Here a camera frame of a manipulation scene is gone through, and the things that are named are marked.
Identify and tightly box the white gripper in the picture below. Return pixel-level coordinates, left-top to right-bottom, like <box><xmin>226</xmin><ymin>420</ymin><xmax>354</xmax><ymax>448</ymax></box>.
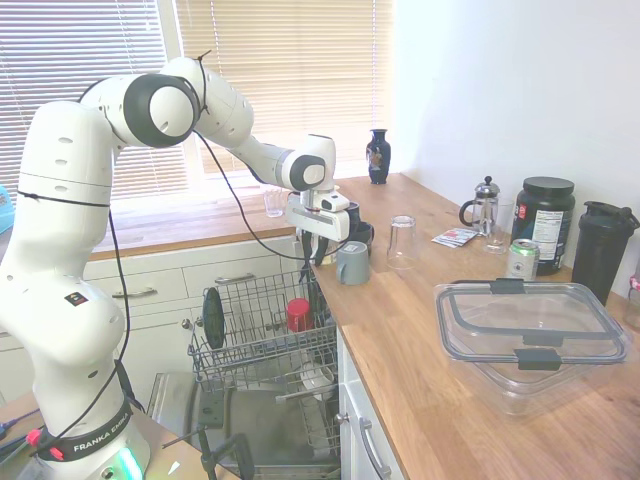
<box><xmin>284</xmin><ymin>191</ymin><xmax>352</xmax><ymax>268</ymax></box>

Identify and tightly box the grey mug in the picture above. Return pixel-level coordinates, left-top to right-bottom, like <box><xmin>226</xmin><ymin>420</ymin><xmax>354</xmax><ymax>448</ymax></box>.
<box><xmin>335</xmin><ymin>240</ymin><xmax>372</xmax><ymax>287</ymax></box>

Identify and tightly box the black mug with print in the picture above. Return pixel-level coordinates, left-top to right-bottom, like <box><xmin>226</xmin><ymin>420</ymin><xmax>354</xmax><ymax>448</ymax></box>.
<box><xmin>351</xmin><ymin>222</ymin><xmax>376</xmax><ymax>253</ymax></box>

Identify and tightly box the red mug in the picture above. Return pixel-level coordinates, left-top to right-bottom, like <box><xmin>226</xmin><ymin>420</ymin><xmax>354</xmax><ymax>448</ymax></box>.
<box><xmin>286</xmin><ymin>298</ymin><xmax>316</xmax><ymax>333</ymax></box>

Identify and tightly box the stainless steel dishwasher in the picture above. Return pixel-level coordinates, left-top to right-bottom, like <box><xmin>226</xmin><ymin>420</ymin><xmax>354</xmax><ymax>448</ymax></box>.
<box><xmin>144</xmin><ymin>259</ymin><xmax>346</xmax><ymax>480</ymax></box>

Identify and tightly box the short ribbed drinking glass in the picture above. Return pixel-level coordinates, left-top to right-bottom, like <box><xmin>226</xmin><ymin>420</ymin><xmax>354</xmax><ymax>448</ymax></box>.
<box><xmin>263</xmin><ymin>189</ymin><xmax>286</xmax><ymax>219</ymax></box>

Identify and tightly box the clear tumbler glass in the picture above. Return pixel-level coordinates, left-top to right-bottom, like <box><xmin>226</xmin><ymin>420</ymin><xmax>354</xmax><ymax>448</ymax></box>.
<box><xmin>386</xmin><ymin>215</ymin><xmax>419</xmax><ymax>272</ymax></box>

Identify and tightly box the dark blue painted vase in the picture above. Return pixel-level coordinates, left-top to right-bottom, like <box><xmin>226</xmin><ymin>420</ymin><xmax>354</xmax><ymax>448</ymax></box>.
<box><xmin>366</xmin><ymin>128</ymin><xmax>392</xmax><ymax>186</ymax></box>

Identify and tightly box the dark grey plate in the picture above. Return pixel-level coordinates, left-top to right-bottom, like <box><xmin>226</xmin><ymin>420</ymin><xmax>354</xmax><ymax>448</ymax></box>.
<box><xmin>202</xmin><ymin>286</ymin><xmax>227</xmax><ymax>350</ymax></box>

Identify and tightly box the red white sachet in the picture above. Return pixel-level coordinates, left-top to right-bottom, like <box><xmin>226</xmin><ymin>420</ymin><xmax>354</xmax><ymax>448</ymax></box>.
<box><xmin>431</xmin><ymin>227</ymin><xmax>477</xmax><ymax>249</ymax></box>

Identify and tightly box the white kitchen cabinet unit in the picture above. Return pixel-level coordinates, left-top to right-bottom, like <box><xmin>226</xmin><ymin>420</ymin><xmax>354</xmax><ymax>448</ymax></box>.
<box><xmin>335</xmin><ymin>327</ymin><xmax>409</xmax><ymax>480</ymax></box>
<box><xmin>0</xmin><ymin>234</ymin><xmax>307</xmax><ymax>407</ymax></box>

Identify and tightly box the glass French press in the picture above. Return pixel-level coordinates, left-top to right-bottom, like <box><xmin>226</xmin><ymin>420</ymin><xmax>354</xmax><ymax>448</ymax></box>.
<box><xmin>458</xmin><ymin>175</ymin><xmax>502</xmax><ymax>237</ymax></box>

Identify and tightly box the white venetian window blind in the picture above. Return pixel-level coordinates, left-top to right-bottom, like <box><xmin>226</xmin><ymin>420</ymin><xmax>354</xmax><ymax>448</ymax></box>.
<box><xmin>0</xmin><ymin>0</ymin><xmax>191</xmax><ymax>202</ymax></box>
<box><xmin>173</xmin><ymin>0</ymin><xmax>395</xmax><ymax>189</ymax></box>

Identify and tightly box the tall clear drinking glass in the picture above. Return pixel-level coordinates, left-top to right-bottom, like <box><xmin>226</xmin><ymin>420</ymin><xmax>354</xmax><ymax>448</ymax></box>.
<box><xmin>481</xmin><ymin>197</ymin><xmax>517</xmax><ymax>256</ymax></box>

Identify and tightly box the white green drink can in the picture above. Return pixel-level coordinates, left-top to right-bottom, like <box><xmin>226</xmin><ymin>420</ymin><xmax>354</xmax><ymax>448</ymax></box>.
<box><xmin>505</xmin><ymin>238</ymin><xmax>542</xmax><ymax>281</ymax></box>

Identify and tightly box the black metal clamp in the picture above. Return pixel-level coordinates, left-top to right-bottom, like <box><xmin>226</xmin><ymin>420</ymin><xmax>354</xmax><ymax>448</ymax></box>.
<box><xmin>161</xmin><ymin>424</ymin><xmax>254</xmax><ymax>480</ymax></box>

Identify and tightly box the black protein powder tub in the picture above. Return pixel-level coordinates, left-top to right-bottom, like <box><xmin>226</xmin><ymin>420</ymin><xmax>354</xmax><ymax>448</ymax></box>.
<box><xmin>510</xmin><ymin>176</ymin><xmax>577</xmax><ymax>277</ymax></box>

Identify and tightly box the clear container lid grey rim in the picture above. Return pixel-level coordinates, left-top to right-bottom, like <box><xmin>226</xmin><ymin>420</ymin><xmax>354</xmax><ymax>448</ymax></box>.
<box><xmin>433</xmin><ymin>278</ymin><xmax>630</xmax><ymax>372</ymax></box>

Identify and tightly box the clear plastic food container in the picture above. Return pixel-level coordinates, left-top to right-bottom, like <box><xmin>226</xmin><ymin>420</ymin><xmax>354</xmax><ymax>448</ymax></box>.
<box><xmin>447</xmin><ymin>344</ymin><xmax>619</xmax><ymax>419</ymax></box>

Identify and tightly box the black shaker bottle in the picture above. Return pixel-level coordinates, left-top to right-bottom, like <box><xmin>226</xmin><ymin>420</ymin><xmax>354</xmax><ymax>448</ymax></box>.
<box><xmin>571</xmin><ymin>200</ymin><xmax>640</xmax><ymax>307</ymax></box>

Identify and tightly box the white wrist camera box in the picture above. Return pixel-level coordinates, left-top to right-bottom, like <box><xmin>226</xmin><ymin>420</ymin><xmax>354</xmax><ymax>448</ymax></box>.
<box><xmin>319</xmin><ymin>193</ymin><xmax>352</xmax><ymax>215</ymax></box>

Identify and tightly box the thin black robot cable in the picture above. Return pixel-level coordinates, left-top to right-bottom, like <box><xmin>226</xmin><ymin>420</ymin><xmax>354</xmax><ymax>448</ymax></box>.
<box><xmin>47</xmin><ymin>49</ymin><xmax>307</xmax><ymax>441</ymax></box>

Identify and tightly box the wire dishwasher rack with plate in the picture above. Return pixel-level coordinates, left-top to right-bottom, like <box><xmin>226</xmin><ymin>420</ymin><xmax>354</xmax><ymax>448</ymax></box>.
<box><xmin>188</xmin><ymin>271</ymin><xmax>339</xmax><ymax>384</ymax></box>

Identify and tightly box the wire dishwasher rack with bowl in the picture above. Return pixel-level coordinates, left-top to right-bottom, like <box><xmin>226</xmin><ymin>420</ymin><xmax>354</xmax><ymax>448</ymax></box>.
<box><xmin>276</xmin><ymin>357</ymin><xmax>344</xmax><ymax>462</ymax></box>

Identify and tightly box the thick black base cable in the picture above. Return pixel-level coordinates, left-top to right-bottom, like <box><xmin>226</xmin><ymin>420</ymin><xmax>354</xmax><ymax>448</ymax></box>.
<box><xmin>113</xmin><ymin>357</ymin><xmax>147</xmax><ymax>416</ymax></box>

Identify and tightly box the blue cable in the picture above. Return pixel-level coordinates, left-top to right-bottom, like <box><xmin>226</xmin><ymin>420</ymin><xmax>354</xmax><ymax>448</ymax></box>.
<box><xmin>0</xmin><ymin>408</ymin><xmax>42</xmax><ymax>436</ymax></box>

